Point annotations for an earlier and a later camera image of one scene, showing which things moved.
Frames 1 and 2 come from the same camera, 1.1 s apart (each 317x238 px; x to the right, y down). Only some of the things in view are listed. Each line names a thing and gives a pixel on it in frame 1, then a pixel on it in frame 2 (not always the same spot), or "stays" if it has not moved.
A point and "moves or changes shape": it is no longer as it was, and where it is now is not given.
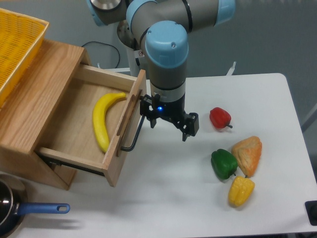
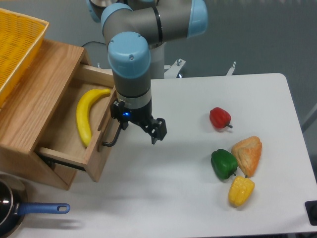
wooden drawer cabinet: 26,114 stays
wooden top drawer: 71,136 moves or changes shape
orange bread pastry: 247,152 stays
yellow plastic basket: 20,36 stays
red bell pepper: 220,118 stays
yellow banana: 98,118 → 82,114
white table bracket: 232,69 stays
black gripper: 152,108 → 156,128
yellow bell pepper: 240,190 stays
